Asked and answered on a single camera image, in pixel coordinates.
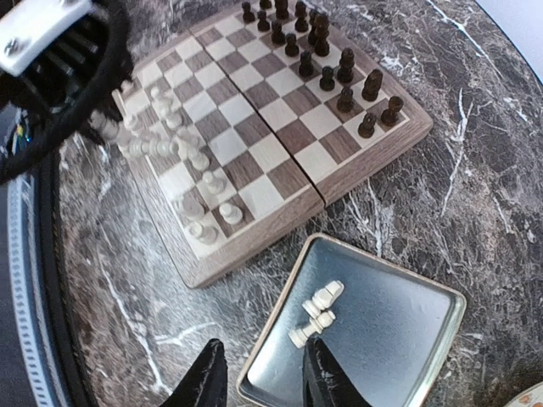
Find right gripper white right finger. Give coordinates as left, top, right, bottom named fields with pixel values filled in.
left=302, top=337, right=371, bottom=407

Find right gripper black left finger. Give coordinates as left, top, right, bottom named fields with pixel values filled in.
left=160, top=338, right=228, bottom=407

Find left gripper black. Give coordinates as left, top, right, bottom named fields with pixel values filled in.
left=1, top=1, right=132, bottom=183

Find white chess piece tall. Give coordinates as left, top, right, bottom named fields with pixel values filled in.
left=89, top=110, right=133, bottom=147

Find white pawn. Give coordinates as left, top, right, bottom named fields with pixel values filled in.
left=219, top=203, right=244, bottom=226

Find white knight chess piece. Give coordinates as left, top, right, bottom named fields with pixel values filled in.
left=173, top=196, right=205, bottom=221

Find white rook chess piece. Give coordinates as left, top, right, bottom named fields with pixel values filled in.
left=188, top=221, right=217, bottom=245

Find white bishop chess piece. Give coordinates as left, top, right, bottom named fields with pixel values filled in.
left=202, top=170, right=225, bottom=195

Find wooden chess board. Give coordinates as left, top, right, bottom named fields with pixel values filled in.
left=113, top=1, right=433, bottom=288

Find white piece in tray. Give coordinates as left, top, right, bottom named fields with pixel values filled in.
left=302, top=280, right=344, bottom=318

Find metal tray wood rim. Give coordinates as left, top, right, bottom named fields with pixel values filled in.
left=237, top=233, right=467, bottom=406

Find beige decorated ceramic plate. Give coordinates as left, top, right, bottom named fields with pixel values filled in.
left=505, top=382, right=543, bottom=407

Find white slotted cable duct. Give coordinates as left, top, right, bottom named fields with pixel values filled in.
left=8, top=176, right=72, bottom=406

